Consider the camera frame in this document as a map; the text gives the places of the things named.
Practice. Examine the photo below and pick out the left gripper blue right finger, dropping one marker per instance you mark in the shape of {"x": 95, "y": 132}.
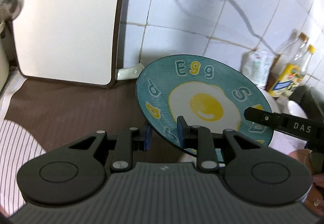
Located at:
{"x": 197, "y": 137}

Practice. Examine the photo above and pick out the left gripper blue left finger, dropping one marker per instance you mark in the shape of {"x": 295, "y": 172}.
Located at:
{"x": 140, "y": 137}

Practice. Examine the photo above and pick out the teal fried egg plate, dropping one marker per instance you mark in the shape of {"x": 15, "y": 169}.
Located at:
{"x": 205, "y": 92}

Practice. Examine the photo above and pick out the person hand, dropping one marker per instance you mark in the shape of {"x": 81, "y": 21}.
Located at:
{"x": 314, "y": 200}

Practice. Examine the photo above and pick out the black wok with lid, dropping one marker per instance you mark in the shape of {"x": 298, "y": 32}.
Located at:
{"x": 311, "y": 101}

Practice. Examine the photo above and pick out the yellow label cooking wine bottle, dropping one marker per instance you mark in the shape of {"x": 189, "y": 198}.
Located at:
{"x": 283, "y": 70}

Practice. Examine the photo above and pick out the white vinegar bottle yellow cap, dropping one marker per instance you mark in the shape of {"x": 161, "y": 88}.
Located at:
{"x": 302, "y": 62}

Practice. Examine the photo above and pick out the clear plastic salt bag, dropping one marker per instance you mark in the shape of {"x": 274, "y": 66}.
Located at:
{"x": 256, "y": 66}

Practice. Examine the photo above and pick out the striped brown pink table mat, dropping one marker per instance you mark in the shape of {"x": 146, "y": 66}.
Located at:
{"x": 39, "y": 116}

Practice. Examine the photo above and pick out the white cutting board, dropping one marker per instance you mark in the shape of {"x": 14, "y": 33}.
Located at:
{"x": 69, "y": 40}

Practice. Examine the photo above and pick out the hanging metal ladle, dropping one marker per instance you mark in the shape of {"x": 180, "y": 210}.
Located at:
{"x": 10, "y": 9}

